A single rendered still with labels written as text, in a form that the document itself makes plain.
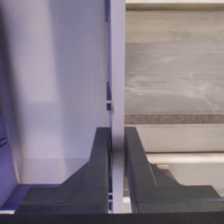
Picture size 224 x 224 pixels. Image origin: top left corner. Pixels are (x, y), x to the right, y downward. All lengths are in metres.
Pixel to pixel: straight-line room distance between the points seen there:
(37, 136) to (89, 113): 0.10
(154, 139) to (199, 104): 0.19
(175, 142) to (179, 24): 0.37
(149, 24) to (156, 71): 0.13
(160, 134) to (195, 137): 0.12
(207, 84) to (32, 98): 0.50
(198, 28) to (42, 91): 0.46
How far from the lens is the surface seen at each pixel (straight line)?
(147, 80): 0.53
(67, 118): 0.29
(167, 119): 0.58
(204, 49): 0.58
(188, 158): 0.63
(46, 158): 0.33
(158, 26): 0.54
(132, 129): 0.15
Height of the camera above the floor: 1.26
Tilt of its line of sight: 73 degrees down
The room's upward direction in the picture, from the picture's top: 179 degrees clockwise
